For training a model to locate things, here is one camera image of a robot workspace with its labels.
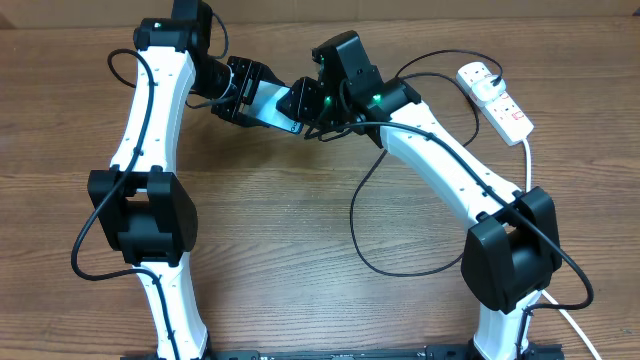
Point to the white power strip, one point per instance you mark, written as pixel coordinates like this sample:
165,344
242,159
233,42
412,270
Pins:
503,113

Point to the white charger plug adapter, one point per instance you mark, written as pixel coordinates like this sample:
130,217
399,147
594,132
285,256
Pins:
488,89

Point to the blue Galaxy smartphone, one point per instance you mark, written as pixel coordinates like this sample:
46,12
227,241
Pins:
264,108

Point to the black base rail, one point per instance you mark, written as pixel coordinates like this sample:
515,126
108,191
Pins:
432,352

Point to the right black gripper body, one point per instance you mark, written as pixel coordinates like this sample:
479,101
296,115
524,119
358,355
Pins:
333,102

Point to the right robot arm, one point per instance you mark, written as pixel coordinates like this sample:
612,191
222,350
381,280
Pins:
512,245

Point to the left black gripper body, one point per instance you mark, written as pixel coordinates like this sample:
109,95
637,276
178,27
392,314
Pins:
244,73

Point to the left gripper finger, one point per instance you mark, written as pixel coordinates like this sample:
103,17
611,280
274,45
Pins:
230,112
260,72

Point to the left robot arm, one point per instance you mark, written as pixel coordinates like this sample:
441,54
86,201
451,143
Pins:
143,209

